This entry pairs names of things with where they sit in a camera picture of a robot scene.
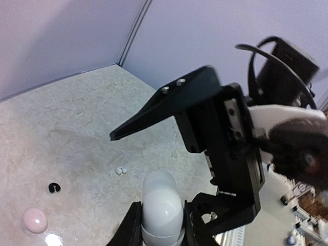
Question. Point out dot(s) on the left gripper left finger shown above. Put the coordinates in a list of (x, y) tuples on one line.
[(129, 231)]

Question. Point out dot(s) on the pink round charging case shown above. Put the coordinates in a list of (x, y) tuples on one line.
[(35, 220)]

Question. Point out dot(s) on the white earbud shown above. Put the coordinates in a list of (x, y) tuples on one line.
[(120, 171)]

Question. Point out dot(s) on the left metal corner post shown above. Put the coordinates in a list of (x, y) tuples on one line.
[(133, 32)]

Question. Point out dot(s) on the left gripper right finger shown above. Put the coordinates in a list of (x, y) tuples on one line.
[(196, 233)]

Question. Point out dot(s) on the black earbud near pink case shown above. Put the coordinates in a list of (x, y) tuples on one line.
[(54, 188)]

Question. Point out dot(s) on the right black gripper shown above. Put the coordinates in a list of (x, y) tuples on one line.
[(219, 125)]

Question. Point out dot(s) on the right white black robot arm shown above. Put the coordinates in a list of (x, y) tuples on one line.
[(278, 121)]

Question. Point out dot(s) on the white earbud charging case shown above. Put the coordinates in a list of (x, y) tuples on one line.
[(162, 210)]

